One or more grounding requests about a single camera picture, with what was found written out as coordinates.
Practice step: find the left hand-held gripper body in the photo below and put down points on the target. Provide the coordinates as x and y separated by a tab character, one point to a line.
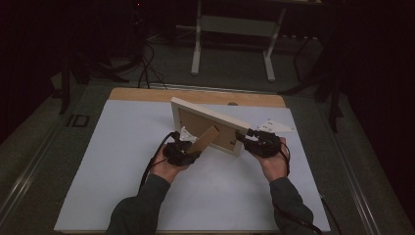
177	155

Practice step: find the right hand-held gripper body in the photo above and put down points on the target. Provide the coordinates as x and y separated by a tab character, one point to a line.
266	145

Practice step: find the light wooden photo frame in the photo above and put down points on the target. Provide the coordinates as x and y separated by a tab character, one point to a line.
202	122

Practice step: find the person's left hand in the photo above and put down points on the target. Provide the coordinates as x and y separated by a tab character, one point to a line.
164	169

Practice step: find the person's right hand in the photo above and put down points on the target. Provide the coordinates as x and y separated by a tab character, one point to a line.
277	166

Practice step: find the white table sheet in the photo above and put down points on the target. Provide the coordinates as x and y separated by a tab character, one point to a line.
130	147

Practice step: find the wooden table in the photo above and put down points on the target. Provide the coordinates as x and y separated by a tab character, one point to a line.
147	94

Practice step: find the black stand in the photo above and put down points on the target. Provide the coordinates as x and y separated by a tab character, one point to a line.
65	81
334	98

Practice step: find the metal floor rail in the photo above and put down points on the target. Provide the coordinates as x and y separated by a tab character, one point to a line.
29	173
355	179

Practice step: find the white metal desk frame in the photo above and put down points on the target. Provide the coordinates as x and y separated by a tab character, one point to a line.
235	26

